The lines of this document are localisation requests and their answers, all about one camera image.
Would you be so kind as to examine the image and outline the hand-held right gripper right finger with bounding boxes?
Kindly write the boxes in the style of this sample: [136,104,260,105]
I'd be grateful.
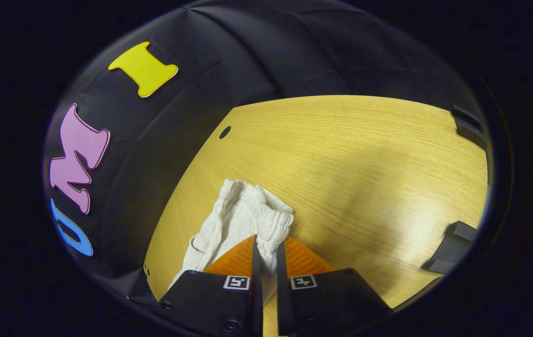
[275,237,394,337]

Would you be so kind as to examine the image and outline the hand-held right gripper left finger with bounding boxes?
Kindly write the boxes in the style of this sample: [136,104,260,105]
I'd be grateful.
[158,234,264,337]

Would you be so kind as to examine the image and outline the white jeans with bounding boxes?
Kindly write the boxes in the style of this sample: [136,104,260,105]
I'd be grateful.
[168,179,295,305]

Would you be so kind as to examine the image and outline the black table bracket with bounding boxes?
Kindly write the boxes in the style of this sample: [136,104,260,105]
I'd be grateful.
[421,220,479,275]
[451,103,489,150]

